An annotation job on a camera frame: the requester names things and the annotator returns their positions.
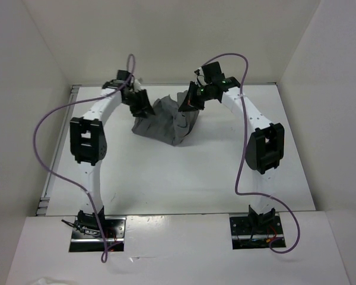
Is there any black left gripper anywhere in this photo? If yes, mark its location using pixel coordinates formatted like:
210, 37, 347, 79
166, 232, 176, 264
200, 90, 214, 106
123, 89, 156, 119

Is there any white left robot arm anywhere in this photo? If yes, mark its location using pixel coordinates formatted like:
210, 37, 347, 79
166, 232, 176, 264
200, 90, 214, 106
69, 69, 155, 238

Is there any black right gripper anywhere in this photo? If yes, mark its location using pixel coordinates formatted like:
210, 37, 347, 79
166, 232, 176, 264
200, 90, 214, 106
179, 81, 213, 112

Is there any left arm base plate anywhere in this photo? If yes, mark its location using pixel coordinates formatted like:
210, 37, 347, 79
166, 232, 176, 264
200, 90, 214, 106
68, 216, 126, 252

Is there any white crumpled cloth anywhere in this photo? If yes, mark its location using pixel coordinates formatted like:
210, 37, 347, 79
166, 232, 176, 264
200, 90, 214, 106
29, 277, 77, 285

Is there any grey pleated skirt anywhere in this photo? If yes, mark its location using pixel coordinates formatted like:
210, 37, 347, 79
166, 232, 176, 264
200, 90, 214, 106
132, 91, 199, 146

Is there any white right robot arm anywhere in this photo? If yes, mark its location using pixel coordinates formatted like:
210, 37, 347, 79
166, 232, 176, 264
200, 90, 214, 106
179, 62, 285, 234

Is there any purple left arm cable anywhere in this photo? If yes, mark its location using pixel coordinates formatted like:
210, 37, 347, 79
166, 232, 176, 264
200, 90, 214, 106
32, 53, 136, 264

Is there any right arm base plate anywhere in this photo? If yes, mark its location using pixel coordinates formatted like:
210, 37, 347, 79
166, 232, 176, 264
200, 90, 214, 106
229, 214, 286, 250

